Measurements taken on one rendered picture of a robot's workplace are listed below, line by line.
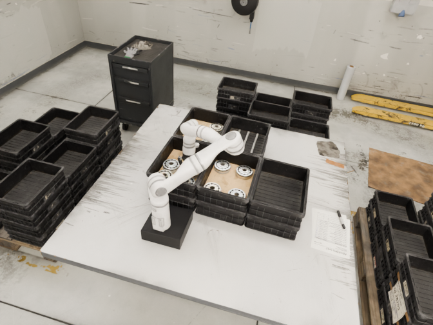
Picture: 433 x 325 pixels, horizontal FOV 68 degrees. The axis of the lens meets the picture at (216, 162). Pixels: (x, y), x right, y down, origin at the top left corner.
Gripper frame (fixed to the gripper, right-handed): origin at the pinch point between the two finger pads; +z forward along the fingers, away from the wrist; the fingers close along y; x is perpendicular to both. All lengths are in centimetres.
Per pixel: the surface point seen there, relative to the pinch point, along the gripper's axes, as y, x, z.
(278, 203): 57, -10, 3
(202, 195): 14.0, -20.6, -1.7
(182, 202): 1.7, -19.0, 9.0
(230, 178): 26.2, 1.8, 2.4
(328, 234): 89, -14, 15
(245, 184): 35.8, -0.7, 2.4
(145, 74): -80, 132, 10
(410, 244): 157, 21, 48
